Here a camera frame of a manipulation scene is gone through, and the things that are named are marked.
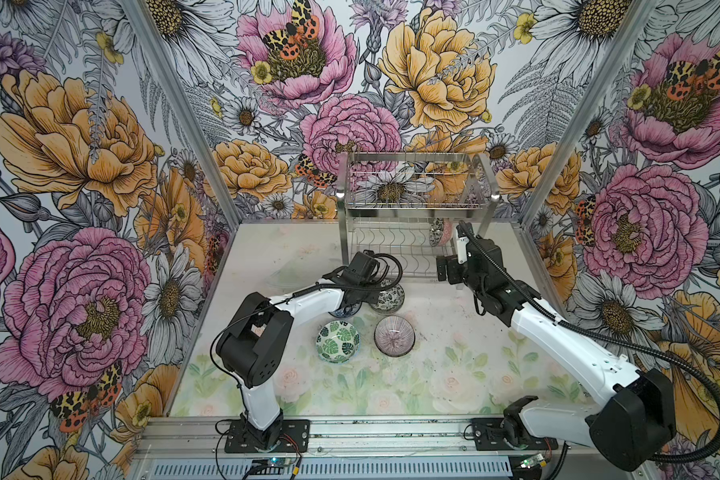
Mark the black white floral bowl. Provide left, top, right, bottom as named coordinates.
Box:
left=429, top=218, right=453, bottom=247
left=370, top=284, right=406, bottom=314

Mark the green leaf pattern bowl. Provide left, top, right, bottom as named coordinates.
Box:
left=315, top=320, right=360, bottom=364

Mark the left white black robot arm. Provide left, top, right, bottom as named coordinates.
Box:
left=210, top=250, right=403, bottom=453

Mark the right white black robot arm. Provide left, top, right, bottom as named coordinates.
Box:
left=437, top=221, right=675, bottom=472

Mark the two-tier steel dish rack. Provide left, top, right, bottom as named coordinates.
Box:
left=336, top=152, right=501, bottom=278

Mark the blue rose pattern bowl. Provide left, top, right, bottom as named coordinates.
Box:
left=330, top=303, right=362, bottom=319

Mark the pink ribbed glass bowl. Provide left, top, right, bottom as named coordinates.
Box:
left=374, top=316, right=416, bottom=358

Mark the green circuit board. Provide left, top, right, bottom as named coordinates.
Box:
left=250, top=457, right=292, bottom=470

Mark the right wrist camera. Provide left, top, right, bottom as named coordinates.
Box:
left=455, top=236, right=469, bottom=265

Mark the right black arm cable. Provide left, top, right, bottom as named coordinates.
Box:
left=455, top=220, right=720, bottom=464

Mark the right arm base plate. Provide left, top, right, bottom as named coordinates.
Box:
left=462, top=417, right=559, bottom=452

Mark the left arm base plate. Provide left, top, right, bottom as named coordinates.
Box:
left=224, top=419, right=311, bottom=454

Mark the white slotted cable duct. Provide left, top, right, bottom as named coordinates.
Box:
left=141, top=455, right=512, bottom=479

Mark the aluminium mounting rail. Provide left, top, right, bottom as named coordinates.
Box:
left=134, top=415, right=563, bottom=460

